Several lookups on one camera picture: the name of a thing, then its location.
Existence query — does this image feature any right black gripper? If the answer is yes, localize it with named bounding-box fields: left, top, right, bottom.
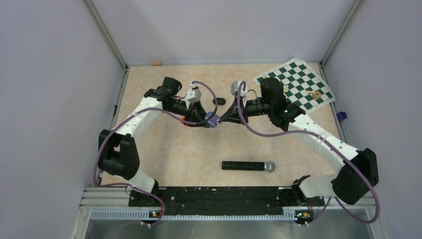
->
left=220, top=96, right=272, bottom=126

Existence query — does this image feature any black earbud charging case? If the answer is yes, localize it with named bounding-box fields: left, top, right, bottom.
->
left=212, top=98, right=226, bottom=106

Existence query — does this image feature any grey oval charging case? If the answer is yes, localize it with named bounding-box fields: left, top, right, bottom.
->
left=205, top=112, right=220, bottom=128

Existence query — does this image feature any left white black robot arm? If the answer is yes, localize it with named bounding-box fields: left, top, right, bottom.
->
left=96, top=77, right=211, bottom=206

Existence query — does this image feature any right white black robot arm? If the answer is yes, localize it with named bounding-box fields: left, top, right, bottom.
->
left=220, top=78, right=379, bottom=205

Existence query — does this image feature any black microphone silver head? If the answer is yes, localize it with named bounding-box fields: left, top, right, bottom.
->
left=221, top=161, right=276, bottom=172

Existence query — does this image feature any green white chessboard mat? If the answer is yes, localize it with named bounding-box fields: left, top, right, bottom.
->
left=253, top=58, right=335, bottom=114

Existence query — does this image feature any wooden letter cube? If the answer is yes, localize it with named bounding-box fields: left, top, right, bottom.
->
left=312, top=92, right=321, bottom=100

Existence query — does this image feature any purple small object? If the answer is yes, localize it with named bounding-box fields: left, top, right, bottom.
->
left=336, top=112, right=347, bottom=122

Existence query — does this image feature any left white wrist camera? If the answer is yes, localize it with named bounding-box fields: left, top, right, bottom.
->
left=185, top=83, right=202, bottom=109

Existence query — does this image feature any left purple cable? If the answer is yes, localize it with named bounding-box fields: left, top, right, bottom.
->
left=93, top=81, right=219, bottom=228

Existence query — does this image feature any purple cable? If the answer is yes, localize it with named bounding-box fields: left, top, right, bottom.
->
left=236, top=81, right=381, bottom=225
left=93, top=81, right=219, bottom=228

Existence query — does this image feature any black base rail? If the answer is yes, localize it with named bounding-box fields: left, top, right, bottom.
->
left=128, top=186, right=325, bottom=216

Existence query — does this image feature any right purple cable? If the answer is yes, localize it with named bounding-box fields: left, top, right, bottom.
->
left=236, top=81, right=381, bottom=225

